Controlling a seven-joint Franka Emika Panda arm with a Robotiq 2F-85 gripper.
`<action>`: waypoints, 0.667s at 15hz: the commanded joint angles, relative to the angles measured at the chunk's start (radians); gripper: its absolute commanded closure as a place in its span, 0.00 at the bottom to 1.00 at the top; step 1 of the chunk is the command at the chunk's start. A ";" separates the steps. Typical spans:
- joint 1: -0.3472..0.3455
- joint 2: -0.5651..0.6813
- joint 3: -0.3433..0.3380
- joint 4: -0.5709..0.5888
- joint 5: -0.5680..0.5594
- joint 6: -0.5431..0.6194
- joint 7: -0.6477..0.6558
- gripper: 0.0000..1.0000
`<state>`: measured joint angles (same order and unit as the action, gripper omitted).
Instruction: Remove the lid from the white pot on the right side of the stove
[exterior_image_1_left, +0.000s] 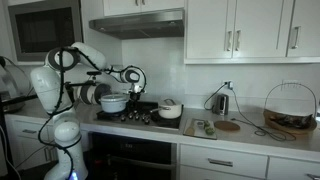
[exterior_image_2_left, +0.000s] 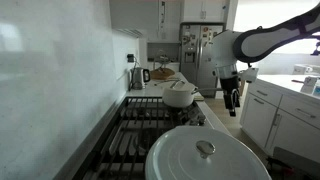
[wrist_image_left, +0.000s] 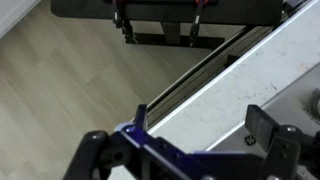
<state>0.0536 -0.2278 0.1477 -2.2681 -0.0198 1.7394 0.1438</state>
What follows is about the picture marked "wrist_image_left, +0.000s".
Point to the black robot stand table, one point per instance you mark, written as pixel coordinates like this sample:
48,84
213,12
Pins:
233,13

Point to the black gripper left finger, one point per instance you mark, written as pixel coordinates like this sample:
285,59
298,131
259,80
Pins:
100,153

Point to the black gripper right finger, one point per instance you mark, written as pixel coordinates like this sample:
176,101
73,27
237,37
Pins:
283,153

